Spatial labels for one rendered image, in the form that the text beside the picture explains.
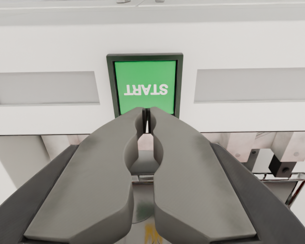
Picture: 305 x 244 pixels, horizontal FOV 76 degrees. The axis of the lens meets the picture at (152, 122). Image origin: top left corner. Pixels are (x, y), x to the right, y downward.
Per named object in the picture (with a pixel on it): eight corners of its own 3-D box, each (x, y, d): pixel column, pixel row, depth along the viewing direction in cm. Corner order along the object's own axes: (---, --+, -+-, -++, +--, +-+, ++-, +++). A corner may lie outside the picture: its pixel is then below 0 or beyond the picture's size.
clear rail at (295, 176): (303, 175, 32) (309, 182, 31) (73, 178, 32) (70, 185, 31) (306, 170, 31) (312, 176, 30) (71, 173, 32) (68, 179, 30)
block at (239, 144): (239, 149, 30) (247, 163, 28) (217, 149, 30) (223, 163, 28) (253, 102, 26) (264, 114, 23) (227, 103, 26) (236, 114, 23)
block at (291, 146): (292, 148, 30) (305, 162, 27) (269, 148, 30) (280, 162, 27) (314, 101, 26) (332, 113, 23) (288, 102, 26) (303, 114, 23)
